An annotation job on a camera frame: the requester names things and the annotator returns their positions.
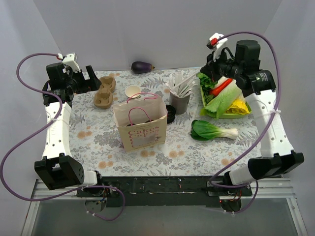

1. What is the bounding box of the stack of paper cups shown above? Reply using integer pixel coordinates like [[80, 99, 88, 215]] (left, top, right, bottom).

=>
[[125, 85, 141, 99]]

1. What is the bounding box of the paper bag with pink handles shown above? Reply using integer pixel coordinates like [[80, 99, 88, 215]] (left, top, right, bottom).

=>
[[112, 93, 167, 152]]

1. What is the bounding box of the stack of black lids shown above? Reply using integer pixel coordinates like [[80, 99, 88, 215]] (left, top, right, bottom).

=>
[[166, 105, 176, 124]]

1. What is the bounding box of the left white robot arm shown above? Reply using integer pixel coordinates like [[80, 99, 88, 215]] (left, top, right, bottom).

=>
[[34, 62, 105, 197]]

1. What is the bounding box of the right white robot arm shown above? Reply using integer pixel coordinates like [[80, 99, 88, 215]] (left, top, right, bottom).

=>
[[201, 36, 304, 196]]

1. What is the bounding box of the stack of cardboard carriers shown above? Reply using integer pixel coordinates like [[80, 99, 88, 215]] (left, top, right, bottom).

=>
[[94, 76, 116, 109]]

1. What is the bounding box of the green lettuce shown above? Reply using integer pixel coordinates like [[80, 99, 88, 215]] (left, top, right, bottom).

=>
[[197, 72, 218, 90]]

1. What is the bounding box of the orange carrot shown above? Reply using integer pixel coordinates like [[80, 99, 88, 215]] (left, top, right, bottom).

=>
[[209, 78, 233, 96]]

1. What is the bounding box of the yellow flower vegetable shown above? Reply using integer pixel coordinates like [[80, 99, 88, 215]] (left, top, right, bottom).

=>
[[225, 96, 250, 115]]

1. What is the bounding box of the purple eggplant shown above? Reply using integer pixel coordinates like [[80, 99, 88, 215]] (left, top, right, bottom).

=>
[[131, 61, 155, 74]]

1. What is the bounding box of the green plastic basket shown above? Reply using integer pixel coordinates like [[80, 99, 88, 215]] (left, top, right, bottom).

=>
[[200, 82, 252, 119]]

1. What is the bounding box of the grey holder cup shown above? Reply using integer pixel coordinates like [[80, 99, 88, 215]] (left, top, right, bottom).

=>
[[169, 90, 190, 115]]

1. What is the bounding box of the floral table mat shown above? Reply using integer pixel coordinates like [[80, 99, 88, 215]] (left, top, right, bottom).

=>
[[66, 68, 266, 177]]

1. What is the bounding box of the bok choy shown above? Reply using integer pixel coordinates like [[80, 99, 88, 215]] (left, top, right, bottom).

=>
[[190, 120, 239, 141]]

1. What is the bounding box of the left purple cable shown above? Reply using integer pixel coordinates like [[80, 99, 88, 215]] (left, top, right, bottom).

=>
[[0, 53, 126, 221]]

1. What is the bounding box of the purple cable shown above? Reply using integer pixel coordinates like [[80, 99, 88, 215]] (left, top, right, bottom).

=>
[[209, 30, 282, 214], [0, 53, 126, 221]]

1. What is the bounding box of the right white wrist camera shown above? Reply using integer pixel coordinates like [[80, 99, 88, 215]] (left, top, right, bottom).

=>
[[207, 32, 228, 61]]

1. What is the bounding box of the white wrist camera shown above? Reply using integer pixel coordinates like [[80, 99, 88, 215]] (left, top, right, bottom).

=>
[[57, 53, 81, 73], [207, 32, 228, 61]]

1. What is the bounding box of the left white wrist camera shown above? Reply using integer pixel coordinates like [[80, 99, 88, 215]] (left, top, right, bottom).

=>
[[57, 53, 81, 73]]

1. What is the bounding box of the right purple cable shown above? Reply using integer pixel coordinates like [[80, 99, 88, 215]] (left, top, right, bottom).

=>
[[209, 30, 282, 214]]

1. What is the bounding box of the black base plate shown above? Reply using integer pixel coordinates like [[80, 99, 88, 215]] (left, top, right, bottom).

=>
[[76, 176, 252, 207]]

